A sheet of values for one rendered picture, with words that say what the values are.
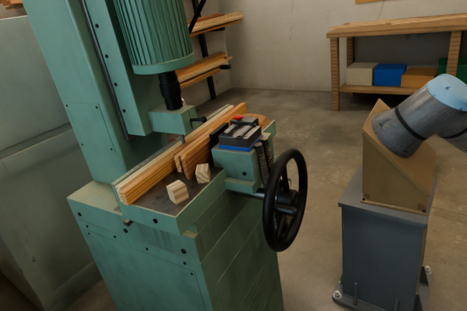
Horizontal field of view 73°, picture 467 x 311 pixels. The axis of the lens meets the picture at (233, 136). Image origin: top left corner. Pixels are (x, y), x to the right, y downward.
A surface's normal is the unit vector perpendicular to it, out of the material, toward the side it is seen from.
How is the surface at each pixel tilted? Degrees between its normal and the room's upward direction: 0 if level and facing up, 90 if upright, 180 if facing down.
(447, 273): 0
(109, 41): 90
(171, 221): 90
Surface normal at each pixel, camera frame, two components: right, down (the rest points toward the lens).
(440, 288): -0.15, -0.90
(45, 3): -0.50, 0.43
